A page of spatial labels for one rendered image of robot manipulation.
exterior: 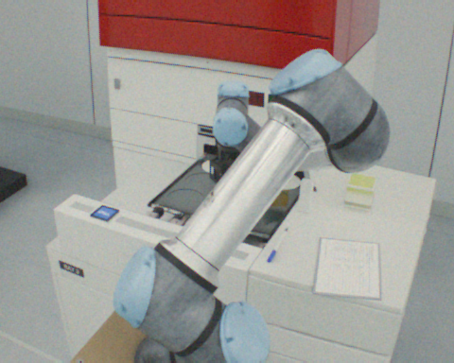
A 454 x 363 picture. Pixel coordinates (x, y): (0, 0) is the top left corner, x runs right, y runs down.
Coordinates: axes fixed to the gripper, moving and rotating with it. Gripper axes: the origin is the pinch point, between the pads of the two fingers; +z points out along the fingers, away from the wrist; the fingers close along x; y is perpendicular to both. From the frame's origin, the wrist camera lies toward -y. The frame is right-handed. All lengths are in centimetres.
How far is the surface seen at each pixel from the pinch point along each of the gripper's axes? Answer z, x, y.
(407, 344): 92, -85, -13
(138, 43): -33, -2, 58
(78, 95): 60, -51, 276
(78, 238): 2.2, 39.3, 14.6
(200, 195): 1.6, 1.1, 15.8
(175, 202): 1.6, 9.1, 16.0
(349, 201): -6.8, -21.2, -20.3
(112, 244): 0.2, 33.7, 5.0
